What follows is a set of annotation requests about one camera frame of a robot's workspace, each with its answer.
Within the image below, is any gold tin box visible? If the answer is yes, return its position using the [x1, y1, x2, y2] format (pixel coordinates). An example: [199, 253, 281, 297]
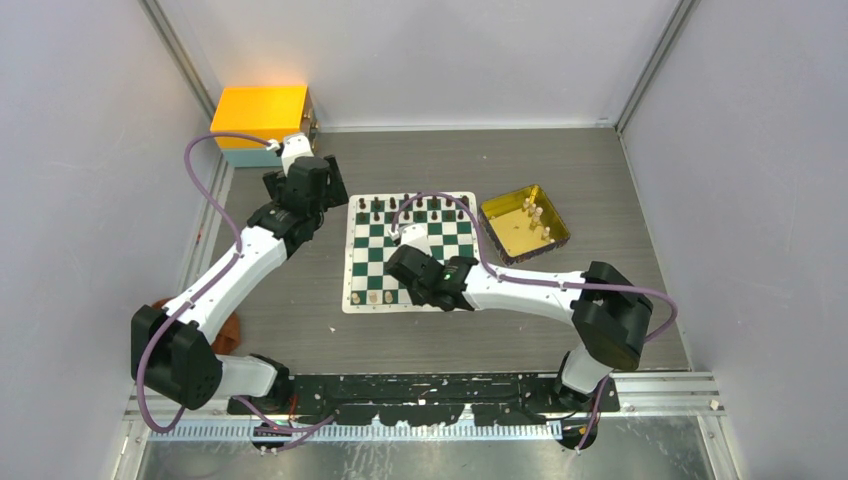
[479, 184, 571, 265]

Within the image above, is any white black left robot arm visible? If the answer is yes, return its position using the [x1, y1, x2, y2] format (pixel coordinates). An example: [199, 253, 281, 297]
[131, 155, 349, 413]

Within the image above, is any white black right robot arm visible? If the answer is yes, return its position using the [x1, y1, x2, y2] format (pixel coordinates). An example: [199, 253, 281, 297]
[385, 245, 653, 411]

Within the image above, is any green white chess board mat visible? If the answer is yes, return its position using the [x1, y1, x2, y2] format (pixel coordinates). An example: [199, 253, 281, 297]
[341, 191, 480, 314]

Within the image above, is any light blue box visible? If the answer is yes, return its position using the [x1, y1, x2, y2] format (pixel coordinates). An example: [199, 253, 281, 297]
[216, 129, 316, 169]

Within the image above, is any yellow box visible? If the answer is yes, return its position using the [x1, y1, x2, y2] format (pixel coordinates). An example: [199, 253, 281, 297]
[210, 85, 318, 145]

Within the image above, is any brown cloth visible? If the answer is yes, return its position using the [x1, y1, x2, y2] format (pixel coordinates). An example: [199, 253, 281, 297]
[160, 305, 241, 355]

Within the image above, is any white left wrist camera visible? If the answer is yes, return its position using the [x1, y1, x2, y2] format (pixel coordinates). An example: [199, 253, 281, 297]
[265, 132, 314, 175]

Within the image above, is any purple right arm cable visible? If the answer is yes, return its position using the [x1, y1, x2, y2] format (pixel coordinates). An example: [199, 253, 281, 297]
[390, 192, 680, 453]

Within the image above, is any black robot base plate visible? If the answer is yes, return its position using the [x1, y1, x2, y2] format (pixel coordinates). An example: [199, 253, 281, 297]
[227, 373, 620, 427]

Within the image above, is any aluminium frame rail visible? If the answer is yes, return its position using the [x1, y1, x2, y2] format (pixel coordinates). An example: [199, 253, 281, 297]
[149, 371, 725, 455]

